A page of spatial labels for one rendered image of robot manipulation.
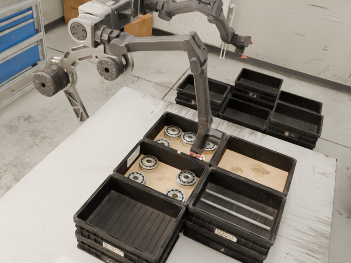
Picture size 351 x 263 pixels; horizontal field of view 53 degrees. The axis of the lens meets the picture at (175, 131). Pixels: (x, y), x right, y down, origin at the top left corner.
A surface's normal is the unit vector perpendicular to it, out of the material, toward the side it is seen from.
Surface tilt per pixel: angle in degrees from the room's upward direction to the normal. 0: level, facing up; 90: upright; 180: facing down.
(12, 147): 0
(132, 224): 0
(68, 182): 0
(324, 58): 90
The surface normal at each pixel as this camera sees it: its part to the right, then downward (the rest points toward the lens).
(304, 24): -0.40, 0.55
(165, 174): 0.11, -0.77
